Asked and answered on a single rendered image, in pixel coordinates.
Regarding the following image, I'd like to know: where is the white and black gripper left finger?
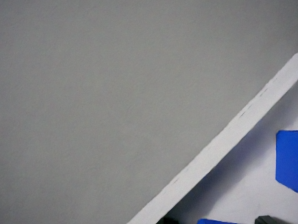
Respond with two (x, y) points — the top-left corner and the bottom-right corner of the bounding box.
(164, 218), (179, 224)

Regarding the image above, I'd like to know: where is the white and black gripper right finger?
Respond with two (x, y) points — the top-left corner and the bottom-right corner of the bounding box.
(254, 215), (278, 224)

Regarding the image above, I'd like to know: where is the white open box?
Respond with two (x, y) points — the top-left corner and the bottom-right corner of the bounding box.
(127, 53), (298, 224)

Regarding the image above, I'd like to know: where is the blue block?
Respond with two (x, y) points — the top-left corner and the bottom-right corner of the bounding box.
(275, 130), (298, 193)
(197, 218), (237, 224)

